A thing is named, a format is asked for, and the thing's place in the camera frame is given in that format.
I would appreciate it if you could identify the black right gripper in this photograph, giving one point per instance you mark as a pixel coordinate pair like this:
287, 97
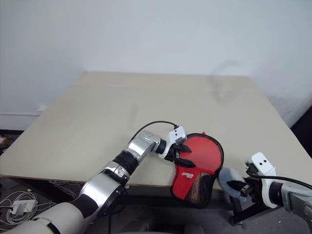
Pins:
253, 189

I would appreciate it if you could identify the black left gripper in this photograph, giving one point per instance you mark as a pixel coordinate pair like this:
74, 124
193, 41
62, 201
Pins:
173, 152

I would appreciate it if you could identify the grey white soft pad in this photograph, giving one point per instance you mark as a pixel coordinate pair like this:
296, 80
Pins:
231, 176

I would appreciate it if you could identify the red object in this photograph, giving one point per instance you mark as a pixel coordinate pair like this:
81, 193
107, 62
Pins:
204, 153

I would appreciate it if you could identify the red black paddle case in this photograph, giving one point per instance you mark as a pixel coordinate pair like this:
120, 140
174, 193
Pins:
190, 185

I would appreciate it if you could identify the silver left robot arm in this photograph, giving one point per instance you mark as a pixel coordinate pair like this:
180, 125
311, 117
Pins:
102, 185

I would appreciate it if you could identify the white power adapter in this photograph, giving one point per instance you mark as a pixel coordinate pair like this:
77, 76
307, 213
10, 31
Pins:
24, 206

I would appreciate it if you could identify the black metal table frame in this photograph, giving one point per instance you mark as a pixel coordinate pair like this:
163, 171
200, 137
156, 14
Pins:
246, 209

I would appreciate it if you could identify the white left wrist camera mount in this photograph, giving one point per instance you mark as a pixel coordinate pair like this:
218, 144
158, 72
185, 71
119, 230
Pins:
177, 134

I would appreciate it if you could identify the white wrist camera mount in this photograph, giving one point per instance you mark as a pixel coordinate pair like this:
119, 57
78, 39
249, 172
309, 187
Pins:
263, 163
177, 134

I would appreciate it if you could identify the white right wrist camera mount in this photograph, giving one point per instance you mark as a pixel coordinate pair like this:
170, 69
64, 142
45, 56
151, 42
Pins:
263, 163

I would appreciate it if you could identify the white wall box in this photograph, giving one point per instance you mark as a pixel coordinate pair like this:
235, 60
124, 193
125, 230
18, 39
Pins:
42, 107

